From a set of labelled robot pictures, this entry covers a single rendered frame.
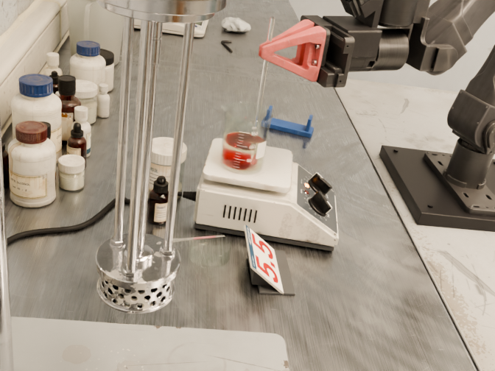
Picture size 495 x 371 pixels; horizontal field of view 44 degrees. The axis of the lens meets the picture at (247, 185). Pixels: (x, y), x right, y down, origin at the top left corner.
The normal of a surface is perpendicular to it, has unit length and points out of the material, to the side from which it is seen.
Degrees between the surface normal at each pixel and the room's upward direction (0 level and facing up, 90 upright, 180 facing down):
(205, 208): 90
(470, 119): 76
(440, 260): 0
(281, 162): 0
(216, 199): 90
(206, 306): 0
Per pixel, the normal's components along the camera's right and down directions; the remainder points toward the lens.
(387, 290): 0.14, -0.86
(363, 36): 0.38, 0.51
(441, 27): -0.55, -0.53
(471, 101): -0.83, -0.12
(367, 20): -0.92, 0.10
